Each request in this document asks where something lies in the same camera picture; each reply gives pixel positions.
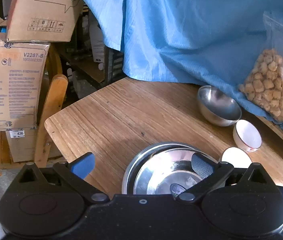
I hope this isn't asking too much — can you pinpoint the large white red-rimmed bowl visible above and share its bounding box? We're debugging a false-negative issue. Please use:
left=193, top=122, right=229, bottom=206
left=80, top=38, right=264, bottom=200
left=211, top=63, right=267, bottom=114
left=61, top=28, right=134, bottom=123
left=219, top=147, right=252, bottom=168

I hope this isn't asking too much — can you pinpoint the steel plate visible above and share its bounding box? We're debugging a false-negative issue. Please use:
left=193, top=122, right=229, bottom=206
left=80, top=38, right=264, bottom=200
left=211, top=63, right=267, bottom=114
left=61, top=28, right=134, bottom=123
left=121, top=141, right=202, bottom=195
left=127, top=147, right=204, bottom=194

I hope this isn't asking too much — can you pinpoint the small white red-rimmed bowl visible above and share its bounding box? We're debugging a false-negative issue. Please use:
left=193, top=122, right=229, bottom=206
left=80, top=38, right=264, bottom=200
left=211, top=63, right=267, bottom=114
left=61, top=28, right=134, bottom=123
left=233, top=119, right=263, bottom=152

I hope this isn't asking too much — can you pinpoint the stainless steel bowl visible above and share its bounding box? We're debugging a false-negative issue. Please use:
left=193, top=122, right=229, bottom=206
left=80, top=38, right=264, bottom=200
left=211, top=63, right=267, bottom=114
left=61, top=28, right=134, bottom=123
left=197, top=86, right=242, bottom=127

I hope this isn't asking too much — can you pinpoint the wooden chair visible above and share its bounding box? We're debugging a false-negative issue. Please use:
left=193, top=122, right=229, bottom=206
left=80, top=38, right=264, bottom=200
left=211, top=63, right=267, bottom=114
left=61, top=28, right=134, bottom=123
left=0, top=44, right=68, bottom=169

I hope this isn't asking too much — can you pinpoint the clear bag of snacks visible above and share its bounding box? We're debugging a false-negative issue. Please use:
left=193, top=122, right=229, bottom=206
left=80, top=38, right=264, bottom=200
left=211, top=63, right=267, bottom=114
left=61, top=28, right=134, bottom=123
left=239, top=12, right=283, bottom=123

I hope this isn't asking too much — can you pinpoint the lower printed cardboard box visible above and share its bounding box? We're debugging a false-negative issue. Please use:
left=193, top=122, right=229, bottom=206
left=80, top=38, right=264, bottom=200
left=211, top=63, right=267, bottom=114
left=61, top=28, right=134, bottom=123
left=0, top=9, right=51, bottom=132

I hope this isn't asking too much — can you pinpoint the blue cloth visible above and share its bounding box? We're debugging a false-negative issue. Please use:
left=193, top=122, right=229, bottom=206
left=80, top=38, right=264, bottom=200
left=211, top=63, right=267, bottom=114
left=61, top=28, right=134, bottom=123
left=81, top=0, right=283, bottom=124

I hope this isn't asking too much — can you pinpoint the upper cardboard box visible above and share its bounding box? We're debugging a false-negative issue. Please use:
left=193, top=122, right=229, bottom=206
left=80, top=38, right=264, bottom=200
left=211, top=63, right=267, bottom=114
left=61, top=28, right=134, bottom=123
left=7, top=0, right=83, bottom=42

